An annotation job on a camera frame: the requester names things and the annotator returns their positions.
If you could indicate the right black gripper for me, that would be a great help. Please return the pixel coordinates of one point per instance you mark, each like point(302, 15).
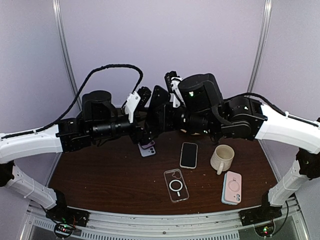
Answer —
point(168, 125)

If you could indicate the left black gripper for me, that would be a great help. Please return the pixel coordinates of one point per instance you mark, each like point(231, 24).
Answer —
point(136, 136)

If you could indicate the black smartphone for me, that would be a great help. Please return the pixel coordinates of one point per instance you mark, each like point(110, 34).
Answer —
point(188, 155)
point(154, 122)

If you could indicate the white phone case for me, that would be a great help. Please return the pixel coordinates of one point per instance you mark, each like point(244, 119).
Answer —
point(180, 160)

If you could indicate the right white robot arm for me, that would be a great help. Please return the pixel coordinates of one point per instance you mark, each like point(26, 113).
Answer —
point(252, 117)

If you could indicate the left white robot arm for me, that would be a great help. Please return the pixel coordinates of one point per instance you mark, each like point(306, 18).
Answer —
point(64, 136)

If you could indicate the pink phone case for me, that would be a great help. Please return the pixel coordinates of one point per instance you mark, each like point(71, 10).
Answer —
point(232, 187)

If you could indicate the light blue phone case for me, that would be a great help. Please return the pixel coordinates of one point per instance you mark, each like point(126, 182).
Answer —
point(223, 197)

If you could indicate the purple smartphone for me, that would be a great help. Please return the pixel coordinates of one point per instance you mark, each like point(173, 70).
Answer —
point(148, 145)

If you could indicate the light blue smartphone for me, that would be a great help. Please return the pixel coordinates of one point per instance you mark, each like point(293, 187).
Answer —
point(150, 151)

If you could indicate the cream ceramic mug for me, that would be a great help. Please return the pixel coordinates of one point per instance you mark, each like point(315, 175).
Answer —
point(222, 158)

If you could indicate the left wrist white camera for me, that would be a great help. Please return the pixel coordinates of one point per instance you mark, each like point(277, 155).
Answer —
point(135, 101)

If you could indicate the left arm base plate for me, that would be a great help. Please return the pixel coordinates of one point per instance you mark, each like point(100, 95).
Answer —
point(71, 216)

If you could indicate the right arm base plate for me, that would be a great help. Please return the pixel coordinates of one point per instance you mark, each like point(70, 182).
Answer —
point(259, 214)

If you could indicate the right aluminium frame post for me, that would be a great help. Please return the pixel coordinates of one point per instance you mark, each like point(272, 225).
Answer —
point(263, 35)

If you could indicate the aluminium frame post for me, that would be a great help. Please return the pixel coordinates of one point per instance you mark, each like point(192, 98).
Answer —
point(64, 47)
point(263, 35)

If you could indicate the left aluminium frame post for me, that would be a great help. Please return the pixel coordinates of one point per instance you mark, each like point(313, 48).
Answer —
point(64, 47)

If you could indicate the aluminium front rail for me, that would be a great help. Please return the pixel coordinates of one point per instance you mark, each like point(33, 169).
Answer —
point(224, 225)

